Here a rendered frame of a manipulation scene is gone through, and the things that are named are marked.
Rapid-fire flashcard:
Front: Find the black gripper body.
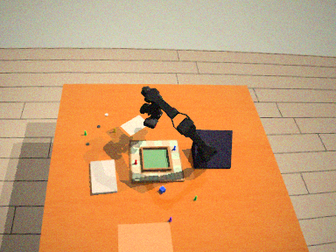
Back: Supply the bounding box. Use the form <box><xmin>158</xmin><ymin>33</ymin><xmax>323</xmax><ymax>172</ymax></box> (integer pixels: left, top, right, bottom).
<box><xmin>143</xmin><ymin>105</ymin><xmax>162</xmax><ymax>129</ymax></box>

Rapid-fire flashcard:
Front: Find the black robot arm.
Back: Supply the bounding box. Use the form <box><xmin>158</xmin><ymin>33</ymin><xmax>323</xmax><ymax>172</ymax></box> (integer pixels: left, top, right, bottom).
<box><xmin>139</xmin><ymin>86</ymin><xmax>218</xmax><ymax>163</ymax></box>

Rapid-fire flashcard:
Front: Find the blue die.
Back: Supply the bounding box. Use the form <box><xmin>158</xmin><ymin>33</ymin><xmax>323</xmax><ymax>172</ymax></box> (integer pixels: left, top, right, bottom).
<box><xmin>159</xmin><ymin>185</ymin><xmax>166</xmax><ymax>193</ymax></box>

